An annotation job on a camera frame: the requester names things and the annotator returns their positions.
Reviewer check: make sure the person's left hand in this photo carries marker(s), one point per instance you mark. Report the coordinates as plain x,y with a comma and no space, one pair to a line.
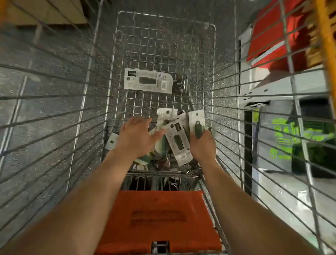
136,139

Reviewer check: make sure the person's right hand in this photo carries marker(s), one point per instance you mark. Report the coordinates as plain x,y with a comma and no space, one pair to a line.
203,150

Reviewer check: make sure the black headed green peeler packet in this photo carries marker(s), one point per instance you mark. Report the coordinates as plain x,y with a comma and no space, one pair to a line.
111,141

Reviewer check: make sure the grey carded item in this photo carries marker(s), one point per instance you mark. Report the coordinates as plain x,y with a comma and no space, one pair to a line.
147,81

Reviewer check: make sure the person's left forearm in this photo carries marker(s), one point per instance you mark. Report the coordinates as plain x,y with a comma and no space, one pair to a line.
63,215

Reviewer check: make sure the person's right forearm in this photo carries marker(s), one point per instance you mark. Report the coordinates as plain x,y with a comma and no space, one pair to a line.
257,215

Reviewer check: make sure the orange cart seat flap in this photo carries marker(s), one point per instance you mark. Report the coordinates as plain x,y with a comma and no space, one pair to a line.
157,220

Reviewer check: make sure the green black packets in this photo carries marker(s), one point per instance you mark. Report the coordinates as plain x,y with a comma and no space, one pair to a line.
294,139

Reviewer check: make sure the red packets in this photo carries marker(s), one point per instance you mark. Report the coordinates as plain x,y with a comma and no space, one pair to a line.
273,31

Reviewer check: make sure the large open cardboard box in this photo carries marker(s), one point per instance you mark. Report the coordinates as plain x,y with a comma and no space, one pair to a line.
42,10

